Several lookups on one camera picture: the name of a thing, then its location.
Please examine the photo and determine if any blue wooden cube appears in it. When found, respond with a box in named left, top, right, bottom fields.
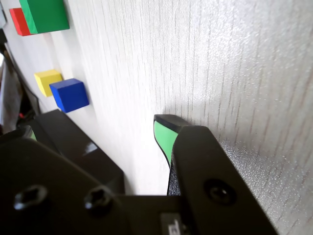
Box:
left=49, top=78, right=89, bottom=113

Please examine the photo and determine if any green wooden cube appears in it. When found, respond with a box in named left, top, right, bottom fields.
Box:
left=19, top=0, right=70, bottom=34

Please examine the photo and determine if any red wooden cube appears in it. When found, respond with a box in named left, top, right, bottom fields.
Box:
left=9, top=7, right=32, bottom=37

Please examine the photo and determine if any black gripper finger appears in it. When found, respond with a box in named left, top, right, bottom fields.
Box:
left=153, top=114, right=280, bottom=235
left=0, top=125, right=128, bottom=235

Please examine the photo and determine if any yellow wooden cube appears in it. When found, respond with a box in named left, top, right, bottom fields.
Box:
left=34, top=69, right=64, bottom=97

